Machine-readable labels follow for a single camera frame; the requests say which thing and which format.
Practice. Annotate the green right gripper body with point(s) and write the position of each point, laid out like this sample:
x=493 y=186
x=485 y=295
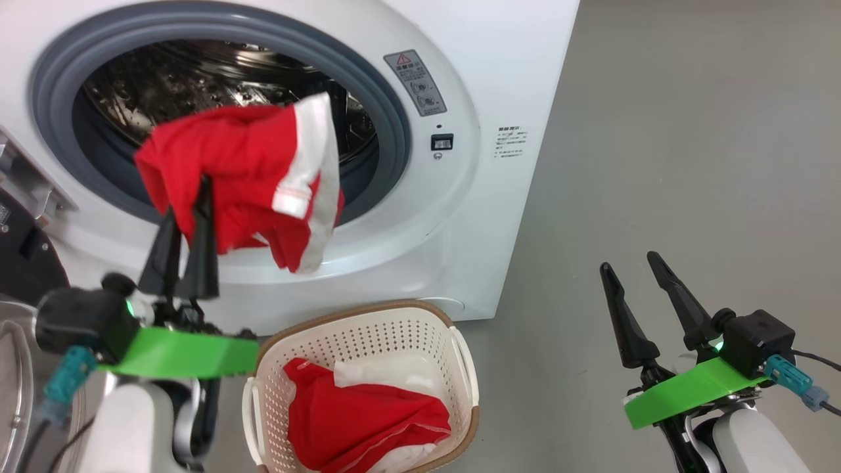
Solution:
x=690 y=391

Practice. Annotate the stainless steel washing machine drum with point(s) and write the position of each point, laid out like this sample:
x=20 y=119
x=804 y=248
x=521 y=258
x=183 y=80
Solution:
x=197 y=72

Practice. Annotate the cream perforated laundry basket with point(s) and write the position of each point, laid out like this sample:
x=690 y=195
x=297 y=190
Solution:
x=407 y=341

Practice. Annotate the black door latch slot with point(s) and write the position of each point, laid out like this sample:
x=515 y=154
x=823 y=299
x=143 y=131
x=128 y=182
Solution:
x=442 y=142

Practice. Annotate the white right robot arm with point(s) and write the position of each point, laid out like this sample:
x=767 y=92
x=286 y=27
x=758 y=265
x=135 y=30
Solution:
x=755 y=447

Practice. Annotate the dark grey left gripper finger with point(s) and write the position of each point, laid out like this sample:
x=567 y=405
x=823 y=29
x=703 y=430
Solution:
x=161 y=269
x=202 y=263

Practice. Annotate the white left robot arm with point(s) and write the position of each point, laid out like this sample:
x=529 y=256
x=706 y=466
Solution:
x=131 y=433

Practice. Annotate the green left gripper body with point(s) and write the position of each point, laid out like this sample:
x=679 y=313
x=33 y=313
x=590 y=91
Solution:
x=184 y=355

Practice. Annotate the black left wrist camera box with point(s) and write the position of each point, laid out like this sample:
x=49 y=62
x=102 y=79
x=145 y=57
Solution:
x=79 y=322

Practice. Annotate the white washing machine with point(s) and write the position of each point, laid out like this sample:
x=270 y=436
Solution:
x=493 y=66

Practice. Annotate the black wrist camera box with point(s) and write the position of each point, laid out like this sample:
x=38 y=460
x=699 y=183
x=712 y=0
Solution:
x=759 y=341
x=79 y=322

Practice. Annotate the black round washer door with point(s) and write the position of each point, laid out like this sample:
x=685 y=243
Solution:
x=23 y=256

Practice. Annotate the red white garment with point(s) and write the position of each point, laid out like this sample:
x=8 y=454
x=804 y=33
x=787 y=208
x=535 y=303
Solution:
x=355 y=420
x=230 y=164

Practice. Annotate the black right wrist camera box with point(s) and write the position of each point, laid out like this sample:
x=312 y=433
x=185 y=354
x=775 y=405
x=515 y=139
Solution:
x=759 y=341

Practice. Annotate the grey warning sticker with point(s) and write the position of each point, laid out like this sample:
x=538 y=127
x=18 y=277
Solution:
x=415 y=82

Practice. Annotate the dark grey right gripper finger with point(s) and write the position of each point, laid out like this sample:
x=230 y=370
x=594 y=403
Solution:
x=631 y=335
x=690 y=315

